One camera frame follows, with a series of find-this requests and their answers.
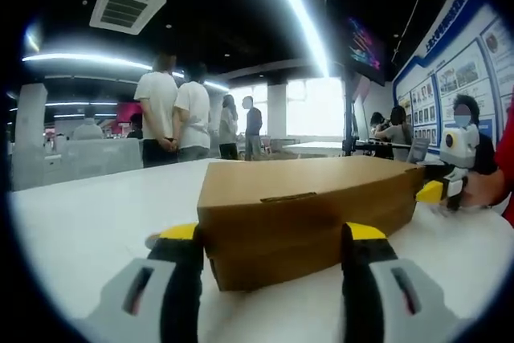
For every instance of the pink wall screen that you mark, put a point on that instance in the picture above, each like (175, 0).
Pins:
(124, 112)

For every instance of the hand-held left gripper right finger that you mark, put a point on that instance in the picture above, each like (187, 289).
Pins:
(361, 303)

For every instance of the long ceiling light strip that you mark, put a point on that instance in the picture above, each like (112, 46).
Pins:
(305, 17)

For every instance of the white office chair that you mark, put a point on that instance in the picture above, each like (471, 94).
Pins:
(417, 151)

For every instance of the black tripod stand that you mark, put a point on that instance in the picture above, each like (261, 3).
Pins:
(348, 118)

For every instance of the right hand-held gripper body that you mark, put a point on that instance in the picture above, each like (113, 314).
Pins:
(462, 150)

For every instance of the ceiling air conditioner vent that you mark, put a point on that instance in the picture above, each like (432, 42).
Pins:
(124, 7)

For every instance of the brown cardboard shoe box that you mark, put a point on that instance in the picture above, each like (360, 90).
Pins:
(301, 206)

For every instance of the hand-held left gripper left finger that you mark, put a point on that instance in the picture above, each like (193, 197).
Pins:
(168, 303)

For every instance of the colourful ceiling screen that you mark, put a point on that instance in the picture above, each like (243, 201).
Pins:
(365, 47)

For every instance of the blue wall display board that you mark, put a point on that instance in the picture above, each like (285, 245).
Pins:
(462, 70)

